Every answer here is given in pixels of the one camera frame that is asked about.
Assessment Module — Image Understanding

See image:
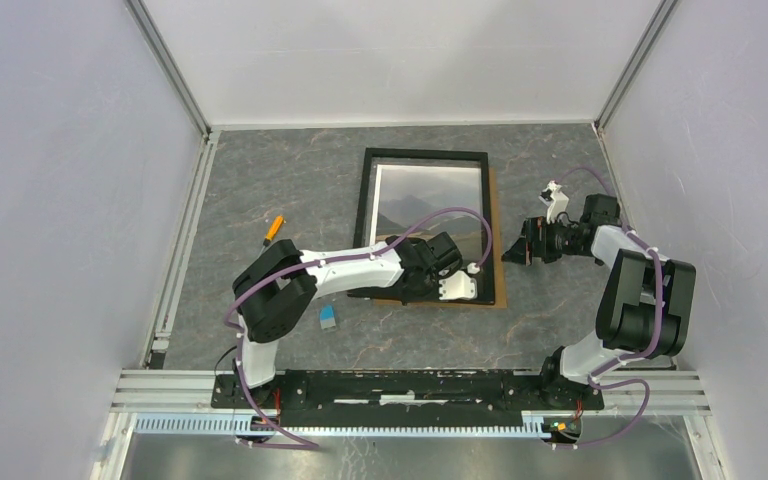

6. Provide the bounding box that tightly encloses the left aluminium floor rail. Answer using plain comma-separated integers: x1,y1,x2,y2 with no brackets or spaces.
140,130,222,369

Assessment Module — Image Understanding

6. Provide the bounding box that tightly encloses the purple cable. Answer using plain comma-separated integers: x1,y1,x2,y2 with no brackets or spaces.
223,206,495,452
551,166,665,452

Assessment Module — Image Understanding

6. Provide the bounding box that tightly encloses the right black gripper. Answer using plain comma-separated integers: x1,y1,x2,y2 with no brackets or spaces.
501,215,589,266

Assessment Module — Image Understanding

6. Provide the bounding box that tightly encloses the blue slotted cable duct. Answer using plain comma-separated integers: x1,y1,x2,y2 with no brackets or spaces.
133,413,548,439

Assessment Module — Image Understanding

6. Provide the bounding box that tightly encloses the aluminium corner post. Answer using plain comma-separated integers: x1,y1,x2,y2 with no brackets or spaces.
593,0,680,135
124,0,212,137

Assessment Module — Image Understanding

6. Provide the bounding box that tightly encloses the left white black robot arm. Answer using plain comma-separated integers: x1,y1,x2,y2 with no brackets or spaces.
226,233,479,408

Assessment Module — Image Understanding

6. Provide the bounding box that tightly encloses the left aluminium corner post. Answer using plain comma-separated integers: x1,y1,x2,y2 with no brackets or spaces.
124,0,212,137

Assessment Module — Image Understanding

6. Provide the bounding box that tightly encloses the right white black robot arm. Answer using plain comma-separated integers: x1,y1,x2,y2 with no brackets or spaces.
502,194,696,408

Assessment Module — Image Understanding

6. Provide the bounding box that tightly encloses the aluminium front rail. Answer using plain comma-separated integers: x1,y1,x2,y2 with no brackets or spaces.
111,369,712,418

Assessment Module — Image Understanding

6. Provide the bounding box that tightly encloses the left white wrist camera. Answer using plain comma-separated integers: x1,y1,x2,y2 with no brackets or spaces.
438,270,478,301

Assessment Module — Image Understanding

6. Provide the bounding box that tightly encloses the right aluminium corner post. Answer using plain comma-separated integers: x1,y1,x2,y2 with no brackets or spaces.
593,0,680,135

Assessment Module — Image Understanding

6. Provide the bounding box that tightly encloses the blue grey eraser block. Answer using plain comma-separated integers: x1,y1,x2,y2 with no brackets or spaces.
319,305,337,331

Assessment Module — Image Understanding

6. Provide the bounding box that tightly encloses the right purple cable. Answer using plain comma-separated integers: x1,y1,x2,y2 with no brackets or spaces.
551,166,665,452

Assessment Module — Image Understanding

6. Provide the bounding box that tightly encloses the mountain landscape photo print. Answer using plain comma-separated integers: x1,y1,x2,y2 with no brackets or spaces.
364,159,484,260

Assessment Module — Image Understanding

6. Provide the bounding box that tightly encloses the orange handled screwdriver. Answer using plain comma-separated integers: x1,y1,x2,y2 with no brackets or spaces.
262,215,285,248

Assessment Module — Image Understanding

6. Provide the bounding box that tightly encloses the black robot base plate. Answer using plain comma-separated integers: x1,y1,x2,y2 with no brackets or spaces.
249,369,604,429

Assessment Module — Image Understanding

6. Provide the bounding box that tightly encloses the black picture frame with photo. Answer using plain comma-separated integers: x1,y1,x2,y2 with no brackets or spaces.
349,148,505,308

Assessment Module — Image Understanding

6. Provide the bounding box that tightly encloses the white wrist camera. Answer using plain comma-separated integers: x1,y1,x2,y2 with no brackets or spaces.
438,270,478,301
539,180,569,224

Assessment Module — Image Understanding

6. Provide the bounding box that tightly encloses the brown fibreboard backing board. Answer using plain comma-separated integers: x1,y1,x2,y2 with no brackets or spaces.
356,162,507,308

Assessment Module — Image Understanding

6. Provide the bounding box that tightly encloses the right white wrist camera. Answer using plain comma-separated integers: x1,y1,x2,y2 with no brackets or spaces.
539,180,569,224

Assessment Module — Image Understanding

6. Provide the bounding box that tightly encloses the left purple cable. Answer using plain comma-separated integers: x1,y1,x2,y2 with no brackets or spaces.
223,206,495,452

